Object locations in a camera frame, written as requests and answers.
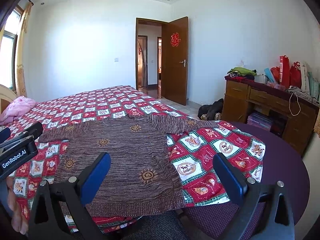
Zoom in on brown knitted sun sweater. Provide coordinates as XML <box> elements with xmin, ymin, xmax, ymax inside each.
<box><xmin>39</xmin><ymin>114</ymin><xmax>217</xmax><ymax>217</ymax></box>

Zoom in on black clothes on floor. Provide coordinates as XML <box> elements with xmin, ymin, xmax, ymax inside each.
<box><xmin>197</xmin><ymin>98</ymin><xmax>223</xmax><ymax>121</ymax></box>

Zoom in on green folded clothes pile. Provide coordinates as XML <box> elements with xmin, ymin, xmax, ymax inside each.
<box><xmin>227</xmin><ymin>67</ymin><xmax>257</xmax><ymax>80</ymax></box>

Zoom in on person's left hand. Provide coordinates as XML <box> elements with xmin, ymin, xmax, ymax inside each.
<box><xmin>6</xmin><ymin>177</ymin><xmax>28</xmax><ymax>235</ymax></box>

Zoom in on pink folded quilt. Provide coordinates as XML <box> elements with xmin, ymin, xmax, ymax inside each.
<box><xmin>0</xmin><ymin>96</ymin><xmax>36</xmax><ymax>126</ymax></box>

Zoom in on cream wooden headboard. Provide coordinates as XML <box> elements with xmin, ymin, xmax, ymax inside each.
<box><xmin>0</xmin><ymin>85</ymin><xmax>17</xmax><ymax>114</ymax></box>

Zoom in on yellow patterned curtain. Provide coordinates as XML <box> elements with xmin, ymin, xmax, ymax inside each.
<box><xmin>15</xmin><ymin>2</ymin><xmax>33</xmax><ymax>97</ymax></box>

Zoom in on purple boxes under desk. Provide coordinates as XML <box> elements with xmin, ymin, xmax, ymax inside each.
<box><xmin>247</xmin><ymin>113</ymin><xmax>273</xmax><ymax>131</ymax></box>

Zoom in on brown wooden desk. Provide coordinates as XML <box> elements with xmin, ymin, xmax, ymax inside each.
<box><xmin>222</xmin><ymin>76</ymin><xmax>319</xmax><ymax>156</ymax></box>

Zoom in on window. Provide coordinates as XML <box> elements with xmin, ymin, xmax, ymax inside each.
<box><xmin>0</xmin><ymin>5</ymin><xmax>24</xmax><ymax>91</ymax></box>

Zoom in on red gift bag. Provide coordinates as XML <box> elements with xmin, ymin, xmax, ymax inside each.
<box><xmin>290</xmin><ymin>61</ymin><xmax>302</xmax><ymax>88</ymax></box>

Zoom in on tall red box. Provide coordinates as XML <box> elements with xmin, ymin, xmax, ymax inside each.
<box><xmin>279</xmin><ymin>55</ymin><xmax>290</xmax><ymax>89</ymax></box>

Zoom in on red double-happiness door decoration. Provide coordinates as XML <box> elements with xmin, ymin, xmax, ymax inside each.
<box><xmin>170</xmin><ymin>33</ymin><xmax>181</xmax><ymax>47</ymax></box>

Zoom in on brown wooden door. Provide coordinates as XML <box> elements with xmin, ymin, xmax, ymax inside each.
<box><xmin>161</xmin><ymin>16</ymin><xmax>189</xmax><ymax>106</ymax></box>

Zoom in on white cord on desk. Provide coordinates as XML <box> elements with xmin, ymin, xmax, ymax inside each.
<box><xmin>288</xmin><ymin>92</ymin><xmax>302</xmax><ymax>117</ymax></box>

